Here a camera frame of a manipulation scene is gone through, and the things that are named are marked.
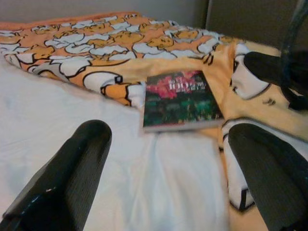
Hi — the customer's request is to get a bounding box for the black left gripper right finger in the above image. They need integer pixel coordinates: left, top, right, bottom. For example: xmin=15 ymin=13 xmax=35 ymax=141
xmin=227 ymin=124 xmax=308 ymax=231

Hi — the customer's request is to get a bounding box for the white bed sheet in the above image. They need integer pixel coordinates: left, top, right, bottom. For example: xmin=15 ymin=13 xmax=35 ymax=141
xmin=0 ymin=59 xmax=231 ymax=231

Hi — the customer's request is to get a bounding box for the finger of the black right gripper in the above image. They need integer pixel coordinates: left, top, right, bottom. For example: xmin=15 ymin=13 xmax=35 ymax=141
xmin=243 ymin=51 xmax=286 ymax=84
xmin=286 ymin=86 xmax=308 ymax=112

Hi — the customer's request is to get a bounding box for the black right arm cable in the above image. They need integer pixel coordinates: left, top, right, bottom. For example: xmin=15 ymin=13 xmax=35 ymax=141
xmin=280 ymin=0 xmax=308 ymax=87

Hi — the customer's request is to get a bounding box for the orange egg-cartoon blanket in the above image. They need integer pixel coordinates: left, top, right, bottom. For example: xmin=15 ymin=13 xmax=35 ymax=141
xmin=0 ymin=11 xmax=308 ymax=231

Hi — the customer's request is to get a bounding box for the dark floral-cover paperback book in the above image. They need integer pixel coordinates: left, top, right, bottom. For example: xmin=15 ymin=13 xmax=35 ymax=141
xmin=142 ymin=69 xmax=226 ymax=133

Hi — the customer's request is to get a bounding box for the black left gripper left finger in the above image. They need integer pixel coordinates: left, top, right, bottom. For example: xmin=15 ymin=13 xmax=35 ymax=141
xmin=0 ymin=119 xmax=113 ymax=231

